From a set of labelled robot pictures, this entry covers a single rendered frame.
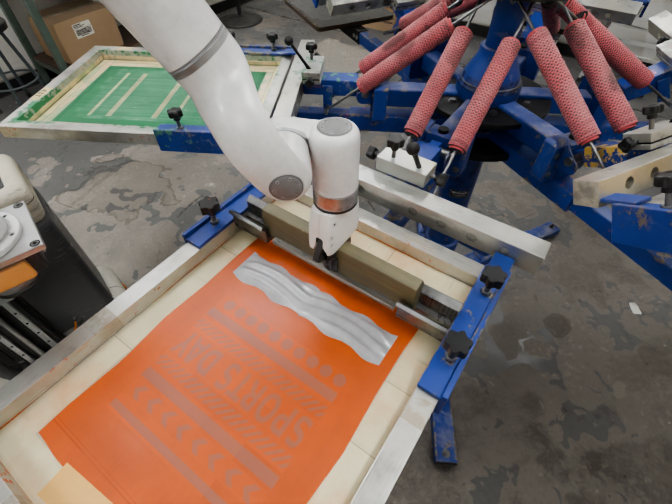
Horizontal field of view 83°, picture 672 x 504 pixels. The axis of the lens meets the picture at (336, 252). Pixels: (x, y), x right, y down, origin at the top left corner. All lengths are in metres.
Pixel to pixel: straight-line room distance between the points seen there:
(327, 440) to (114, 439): 0.33
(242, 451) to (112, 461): 0.19
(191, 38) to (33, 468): 0.64
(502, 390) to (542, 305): 0.53
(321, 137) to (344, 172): 0.06
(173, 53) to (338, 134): 0.22
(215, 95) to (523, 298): 1.86
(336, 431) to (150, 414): 0.30
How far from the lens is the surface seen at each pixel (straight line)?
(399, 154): 0.92
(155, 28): 0.48
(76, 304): 1.67
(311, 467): 0.66
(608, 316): 2.28
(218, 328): 0.77
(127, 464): 0.73
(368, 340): 0.72
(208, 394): 0.72
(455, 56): 1.13
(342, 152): 0.55
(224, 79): 0.49
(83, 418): 0.78
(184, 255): 0.85
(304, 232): 0.75
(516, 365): 1.92
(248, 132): 0.48
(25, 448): 0.81
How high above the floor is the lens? 1.60
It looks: 49 degrees down
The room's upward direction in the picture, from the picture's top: straight up
